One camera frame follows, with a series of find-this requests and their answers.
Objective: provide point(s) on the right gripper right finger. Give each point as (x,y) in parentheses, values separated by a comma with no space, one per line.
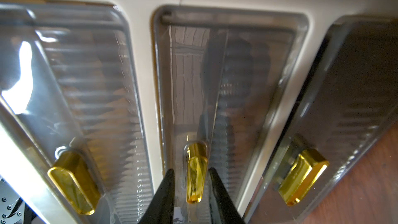
(222,209)

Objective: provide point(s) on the transparent grey bottom drawer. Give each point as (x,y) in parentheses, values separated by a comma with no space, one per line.
(349,99)

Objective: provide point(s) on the transparent grey top drawer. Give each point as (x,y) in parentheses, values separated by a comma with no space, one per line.
(67,75)

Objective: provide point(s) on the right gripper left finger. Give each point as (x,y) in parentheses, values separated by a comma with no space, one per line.
(161,208)

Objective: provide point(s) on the transparent grey drawer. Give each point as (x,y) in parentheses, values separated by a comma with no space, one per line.
(349,99)
(221,77)
(67,75)

